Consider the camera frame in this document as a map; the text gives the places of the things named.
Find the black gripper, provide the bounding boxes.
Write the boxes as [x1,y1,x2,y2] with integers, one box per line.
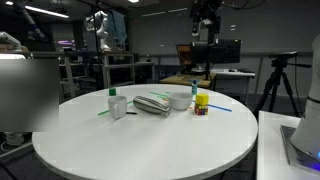
[190,0,222,44]

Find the silver metal bottle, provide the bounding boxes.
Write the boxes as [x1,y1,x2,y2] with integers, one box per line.
[132,95,172,118]

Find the small blue sanitizer bottle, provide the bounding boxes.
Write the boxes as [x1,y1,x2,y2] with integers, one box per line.
[191,79,198,96]

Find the black computer monitor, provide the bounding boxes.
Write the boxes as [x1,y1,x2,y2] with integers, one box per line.
[190,38,242,81]

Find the monitor with orange screen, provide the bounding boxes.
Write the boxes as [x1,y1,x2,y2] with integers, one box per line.
[175,43,194,67]

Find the white office desk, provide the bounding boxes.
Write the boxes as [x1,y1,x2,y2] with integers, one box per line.
[210,68,257,96]

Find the wooden table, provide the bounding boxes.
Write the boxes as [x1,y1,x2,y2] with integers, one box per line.
[159,73,216,90]

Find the yellow cube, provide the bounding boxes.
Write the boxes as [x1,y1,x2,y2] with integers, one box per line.
[195,93,210,107]

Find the blue straw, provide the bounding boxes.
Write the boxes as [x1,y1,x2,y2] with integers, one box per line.
[192,99,233,113]

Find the white bowl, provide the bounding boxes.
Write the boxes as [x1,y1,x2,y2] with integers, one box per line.
[167,91,194,111]

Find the multicoloured Rubik's cube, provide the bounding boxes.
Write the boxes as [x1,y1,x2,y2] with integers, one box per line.
[193,103,209,116]

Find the orange straw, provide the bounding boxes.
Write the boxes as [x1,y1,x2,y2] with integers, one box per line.
[161,97,194,111]

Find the blue hanging cloth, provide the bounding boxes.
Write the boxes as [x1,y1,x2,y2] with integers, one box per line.
[107,9,129,44]

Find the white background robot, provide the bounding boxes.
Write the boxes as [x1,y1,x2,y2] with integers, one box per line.
[84,9,112,53]

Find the white mug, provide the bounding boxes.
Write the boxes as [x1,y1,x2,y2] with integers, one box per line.
[107,95,128,120]

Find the round white table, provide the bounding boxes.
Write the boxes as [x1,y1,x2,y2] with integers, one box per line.
[31,83,259,180]

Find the white robot mounting table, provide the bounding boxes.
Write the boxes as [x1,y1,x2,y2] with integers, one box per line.
[255,110,320,180]

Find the ceiling light strip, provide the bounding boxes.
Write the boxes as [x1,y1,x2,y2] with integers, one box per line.
[4,0,70,19]

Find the black camera tripod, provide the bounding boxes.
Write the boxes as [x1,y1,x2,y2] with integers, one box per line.
[253,50,313,118]

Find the metal frame shelf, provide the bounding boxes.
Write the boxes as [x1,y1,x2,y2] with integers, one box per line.
[99,51,137,89]

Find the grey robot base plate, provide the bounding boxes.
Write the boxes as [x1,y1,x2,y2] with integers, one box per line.
[279,124,320,175]

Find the metal frame table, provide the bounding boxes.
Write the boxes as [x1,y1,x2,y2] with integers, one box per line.
[31,51,101,100]

